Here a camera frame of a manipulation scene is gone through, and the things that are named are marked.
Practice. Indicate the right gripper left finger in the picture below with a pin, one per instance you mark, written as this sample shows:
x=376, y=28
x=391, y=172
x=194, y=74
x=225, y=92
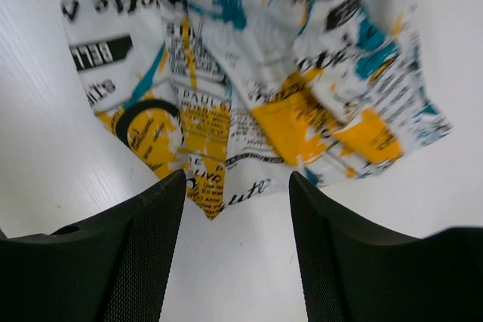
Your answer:
x=113, y=266

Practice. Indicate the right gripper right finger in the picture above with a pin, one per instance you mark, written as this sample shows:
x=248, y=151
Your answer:
x=353, y=269

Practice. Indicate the colourful printed shorts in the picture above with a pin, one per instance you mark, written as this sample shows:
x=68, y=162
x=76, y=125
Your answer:
x=241, y=93

